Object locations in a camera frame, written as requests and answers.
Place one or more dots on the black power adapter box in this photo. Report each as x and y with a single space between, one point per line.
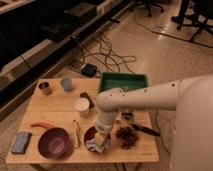
89 70

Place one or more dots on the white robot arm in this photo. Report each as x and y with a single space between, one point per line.
190 98

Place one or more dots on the blue sponge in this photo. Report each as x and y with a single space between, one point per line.
21 142

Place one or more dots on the light blue towel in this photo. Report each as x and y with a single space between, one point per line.
92 146

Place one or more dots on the office chair base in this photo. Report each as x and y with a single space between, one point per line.
148 4

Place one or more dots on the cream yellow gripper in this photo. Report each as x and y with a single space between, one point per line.
100 139

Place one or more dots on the pile of brown nuts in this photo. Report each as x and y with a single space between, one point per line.
128 136

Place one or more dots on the white lidded cup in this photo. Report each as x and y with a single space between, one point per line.
81 105

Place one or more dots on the small dark purple object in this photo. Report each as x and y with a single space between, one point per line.
127 116

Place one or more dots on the purple bowl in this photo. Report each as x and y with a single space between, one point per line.
54 143

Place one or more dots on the blue grey cup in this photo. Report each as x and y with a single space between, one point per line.
66 84

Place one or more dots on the green plastic tray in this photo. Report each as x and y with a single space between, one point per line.
125 81

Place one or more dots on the black handled knife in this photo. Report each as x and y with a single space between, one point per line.
145 129

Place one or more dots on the red bowl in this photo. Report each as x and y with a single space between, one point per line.
89 134

